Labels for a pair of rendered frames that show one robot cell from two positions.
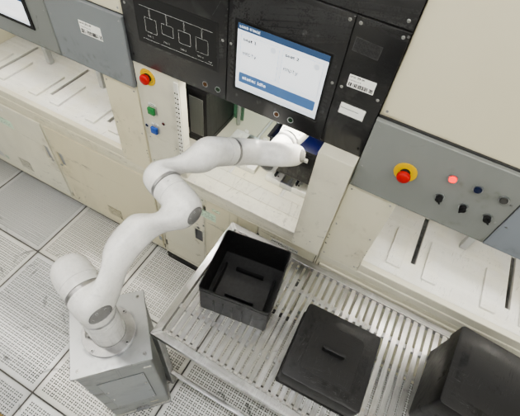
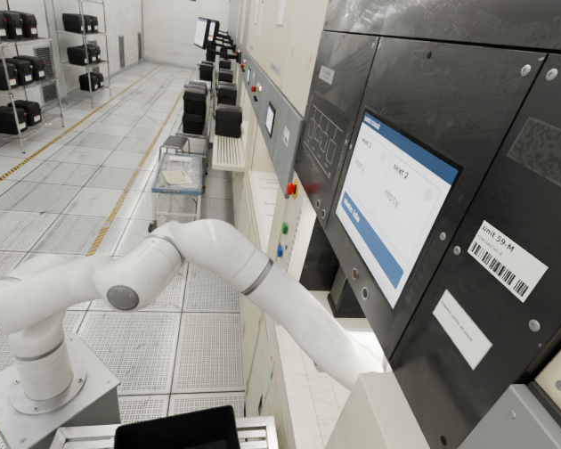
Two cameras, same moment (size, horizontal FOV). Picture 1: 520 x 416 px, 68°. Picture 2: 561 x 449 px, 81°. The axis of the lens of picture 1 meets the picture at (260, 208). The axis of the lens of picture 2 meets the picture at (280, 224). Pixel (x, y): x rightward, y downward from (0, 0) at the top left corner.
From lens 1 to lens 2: 0.81 m
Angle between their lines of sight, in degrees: 46
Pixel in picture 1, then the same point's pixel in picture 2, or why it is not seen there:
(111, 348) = (23, 398)
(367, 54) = (545, 170)
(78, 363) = not seen: outside the picture
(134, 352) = (22, 428)
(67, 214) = (225, 306)
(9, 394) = not seen: hidden behind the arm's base
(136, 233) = (79, 269)
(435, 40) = not seen: outside the picture
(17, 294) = (137, 325)
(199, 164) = (182, 241)
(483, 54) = not seen: outside the picture
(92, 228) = (226, 330)
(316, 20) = (456, 88)
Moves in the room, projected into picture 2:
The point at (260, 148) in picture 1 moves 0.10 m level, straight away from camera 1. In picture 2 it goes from (302, 308) to (341, 295)
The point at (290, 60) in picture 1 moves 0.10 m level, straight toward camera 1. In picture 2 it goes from (397, 176) to (345, 179)
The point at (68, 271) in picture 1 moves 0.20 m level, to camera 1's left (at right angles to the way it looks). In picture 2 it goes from (30, 263) to (33, 222)
